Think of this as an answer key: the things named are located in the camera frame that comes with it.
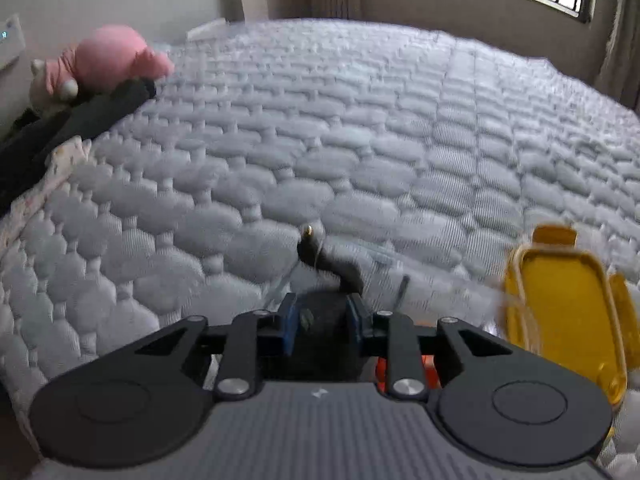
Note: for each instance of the white wall switch panel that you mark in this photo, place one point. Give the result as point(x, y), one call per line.
point(12, 41)

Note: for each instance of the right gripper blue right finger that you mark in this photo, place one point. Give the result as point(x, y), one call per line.
point(389, 335)

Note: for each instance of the floral white blanket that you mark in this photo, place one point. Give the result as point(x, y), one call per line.
point(61, 163)

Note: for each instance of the grey window curtain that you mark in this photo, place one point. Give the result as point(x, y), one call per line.
point(618, 76)

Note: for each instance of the clear glass food container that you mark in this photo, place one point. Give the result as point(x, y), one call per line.
point(390, 282)

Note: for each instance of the yellow plastic container lid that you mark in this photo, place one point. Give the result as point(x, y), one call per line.
point(566, 308)

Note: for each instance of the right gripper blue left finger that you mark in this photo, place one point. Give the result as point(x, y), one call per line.
point(258, 348)

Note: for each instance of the red toy tomato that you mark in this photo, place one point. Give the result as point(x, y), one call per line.
point(387, 372)

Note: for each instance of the pink plush toy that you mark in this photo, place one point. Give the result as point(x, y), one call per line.
point(109, 56)

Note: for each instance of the grey quilted mattress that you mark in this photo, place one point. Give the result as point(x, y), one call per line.
point(116, 295)

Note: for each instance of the black cloth on bed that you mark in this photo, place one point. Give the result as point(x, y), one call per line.
point(24, 154)

